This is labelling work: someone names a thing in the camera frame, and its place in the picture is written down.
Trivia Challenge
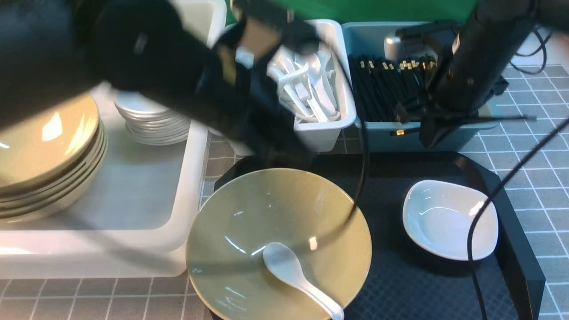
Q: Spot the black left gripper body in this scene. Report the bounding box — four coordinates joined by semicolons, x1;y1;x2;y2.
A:
209;19;314;167

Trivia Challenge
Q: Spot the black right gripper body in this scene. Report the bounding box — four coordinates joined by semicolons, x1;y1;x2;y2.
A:
393;73;504;148

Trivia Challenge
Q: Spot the white square sauce dish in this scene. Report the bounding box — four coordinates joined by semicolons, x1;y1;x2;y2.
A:
402;180;488;261

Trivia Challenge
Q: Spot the yellow noodle bowl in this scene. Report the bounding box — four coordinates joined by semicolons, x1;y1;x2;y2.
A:
186;168;372;320

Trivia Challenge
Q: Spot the white ceramic soup spoon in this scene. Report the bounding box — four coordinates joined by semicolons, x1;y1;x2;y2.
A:
262;242;344;320

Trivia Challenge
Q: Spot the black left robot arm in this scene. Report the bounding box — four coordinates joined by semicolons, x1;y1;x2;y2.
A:
0;0;321;167

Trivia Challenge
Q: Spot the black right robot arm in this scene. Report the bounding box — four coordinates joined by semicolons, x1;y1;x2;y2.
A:
395;0;569;148

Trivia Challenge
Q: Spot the pile of white spoons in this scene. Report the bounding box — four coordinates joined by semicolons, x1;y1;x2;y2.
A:
268;47;341;124

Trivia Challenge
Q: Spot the pile of black chopsticks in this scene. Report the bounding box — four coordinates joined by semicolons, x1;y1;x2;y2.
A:
348;54;449;124

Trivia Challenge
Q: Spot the teal plastic chopstick bin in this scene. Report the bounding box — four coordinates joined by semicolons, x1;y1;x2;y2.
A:
342;21;497;152

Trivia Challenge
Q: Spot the white plastic spoon bin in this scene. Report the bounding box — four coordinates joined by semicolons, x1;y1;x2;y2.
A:
294;20;357;152

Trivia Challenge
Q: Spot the stack of white dishes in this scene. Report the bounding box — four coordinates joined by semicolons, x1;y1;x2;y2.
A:
114;92;191;146

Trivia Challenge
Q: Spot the large white plastic tub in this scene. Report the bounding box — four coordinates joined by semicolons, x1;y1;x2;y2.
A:
0;0;227;280

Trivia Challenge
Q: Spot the stack of yellow bowls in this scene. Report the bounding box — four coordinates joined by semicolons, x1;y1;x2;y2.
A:
0;94;108;224

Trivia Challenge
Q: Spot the black cable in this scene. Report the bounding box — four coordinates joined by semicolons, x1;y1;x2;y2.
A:
467;118;569;320

